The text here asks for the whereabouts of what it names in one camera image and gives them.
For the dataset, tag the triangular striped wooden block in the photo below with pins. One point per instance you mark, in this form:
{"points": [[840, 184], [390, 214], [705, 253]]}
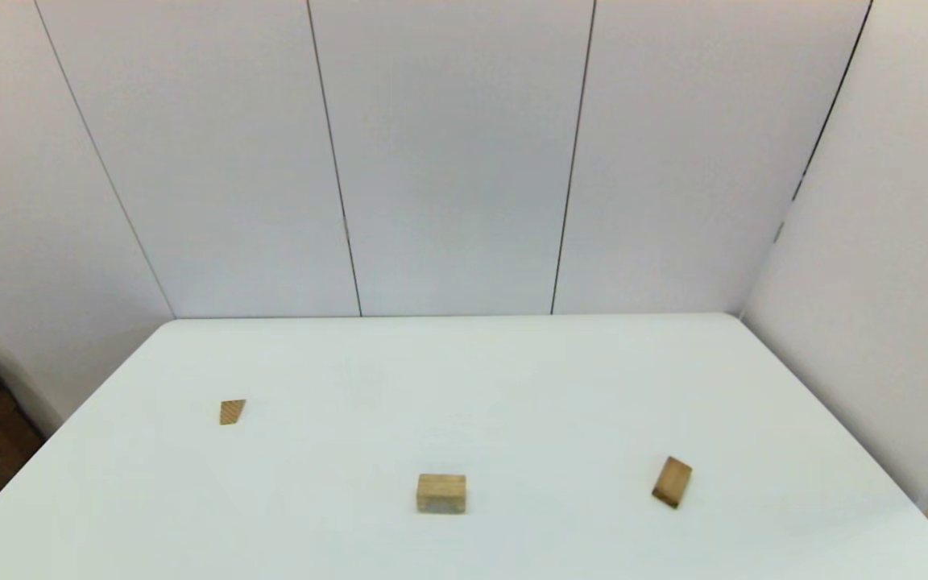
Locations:
{"points": [[232, 412]]}

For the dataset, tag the rectangular wooden building block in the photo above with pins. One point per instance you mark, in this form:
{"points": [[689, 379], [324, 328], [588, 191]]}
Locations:
{"points": [[672, 482]]}

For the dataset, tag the arched wooden building block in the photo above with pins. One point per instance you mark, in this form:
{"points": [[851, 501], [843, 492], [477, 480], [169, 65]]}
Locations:
{"points": [[441, 491]]}

